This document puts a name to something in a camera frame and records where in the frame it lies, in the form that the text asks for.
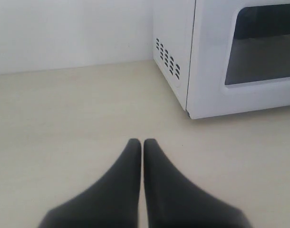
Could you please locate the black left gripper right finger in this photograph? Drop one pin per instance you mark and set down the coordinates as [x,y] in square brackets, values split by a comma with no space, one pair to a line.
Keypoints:
[173,201]

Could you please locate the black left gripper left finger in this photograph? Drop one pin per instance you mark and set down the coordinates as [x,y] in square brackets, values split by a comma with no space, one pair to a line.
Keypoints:
[111,202]

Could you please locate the white microwave door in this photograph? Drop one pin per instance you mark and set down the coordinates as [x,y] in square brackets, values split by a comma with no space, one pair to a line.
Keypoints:
[240,58]

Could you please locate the white microwave oven body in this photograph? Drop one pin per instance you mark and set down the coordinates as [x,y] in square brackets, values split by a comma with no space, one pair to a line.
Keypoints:
[173,22]

